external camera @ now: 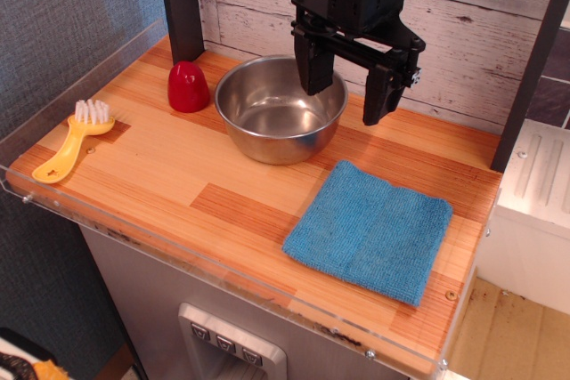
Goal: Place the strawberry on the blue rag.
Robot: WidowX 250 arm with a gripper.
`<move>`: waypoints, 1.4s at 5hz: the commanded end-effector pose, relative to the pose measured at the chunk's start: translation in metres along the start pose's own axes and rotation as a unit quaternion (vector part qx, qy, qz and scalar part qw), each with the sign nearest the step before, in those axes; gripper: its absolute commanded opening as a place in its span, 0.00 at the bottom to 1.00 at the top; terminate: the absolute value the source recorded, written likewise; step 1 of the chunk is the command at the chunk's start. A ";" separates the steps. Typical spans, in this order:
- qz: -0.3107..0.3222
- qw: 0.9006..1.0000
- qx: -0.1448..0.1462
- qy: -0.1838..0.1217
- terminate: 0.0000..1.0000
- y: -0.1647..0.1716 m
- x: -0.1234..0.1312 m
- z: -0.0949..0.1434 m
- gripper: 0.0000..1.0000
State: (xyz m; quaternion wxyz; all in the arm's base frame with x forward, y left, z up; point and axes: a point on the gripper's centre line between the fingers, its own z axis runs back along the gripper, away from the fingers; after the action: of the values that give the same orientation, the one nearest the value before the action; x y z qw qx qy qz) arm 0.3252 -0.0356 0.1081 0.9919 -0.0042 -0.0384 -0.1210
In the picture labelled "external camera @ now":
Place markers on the dark right shelf post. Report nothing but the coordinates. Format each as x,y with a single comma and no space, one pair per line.
541,50

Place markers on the blue rag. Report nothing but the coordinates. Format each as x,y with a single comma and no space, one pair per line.
368,232

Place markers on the yellow scrub brush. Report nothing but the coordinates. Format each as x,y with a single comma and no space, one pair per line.
90,118

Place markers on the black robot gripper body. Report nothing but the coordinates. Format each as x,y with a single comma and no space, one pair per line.
365,32

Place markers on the dark shelf post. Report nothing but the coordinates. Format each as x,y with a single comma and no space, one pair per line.
184,29
541,50

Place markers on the dark left shelf post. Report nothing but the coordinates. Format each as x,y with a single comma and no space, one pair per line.
184,29

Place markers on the silver dispenser button panel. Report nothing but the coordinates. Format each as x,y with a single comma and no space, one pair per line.
219,350

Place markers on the silver toy fridge cabinet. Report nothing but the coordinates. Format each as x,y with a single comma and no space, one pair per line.
148,286

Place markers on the clear acrylic edge guard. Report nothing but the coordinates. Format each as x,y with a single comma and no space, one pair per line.
176,188

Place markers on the white toy sink unit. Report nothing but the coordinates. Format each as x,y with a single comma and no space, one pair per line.
525,247

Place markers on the stainless steel bowl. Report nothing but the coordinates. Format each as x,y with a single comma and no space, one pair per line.
268,115

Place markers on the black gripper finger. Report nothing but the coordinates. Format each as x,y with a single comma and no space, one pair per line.
384,89
314,65

